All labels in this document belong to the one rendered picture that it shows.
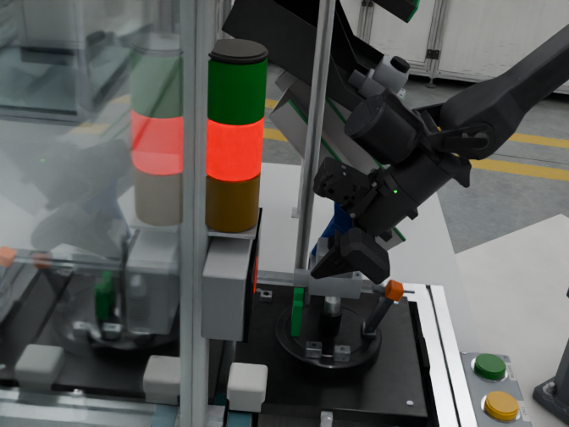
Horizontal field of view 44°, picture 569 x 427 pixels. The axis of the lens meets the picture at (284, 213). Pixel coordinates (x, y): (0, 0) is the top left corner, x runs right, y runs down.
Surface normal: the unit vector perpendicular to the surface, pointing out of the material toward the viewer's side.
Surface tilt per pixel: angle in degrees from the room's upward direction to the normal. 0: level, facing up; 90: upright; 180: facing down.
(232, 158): 90
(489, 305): 0
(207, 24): 90
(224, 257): 0
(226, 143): 90
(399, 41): 90
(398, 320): 0
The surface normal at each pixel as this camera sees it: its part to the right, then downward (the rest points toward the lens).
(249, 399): -0.05, 0.50
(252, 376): 0.07, -0.86
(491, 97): -0.51, -0.73
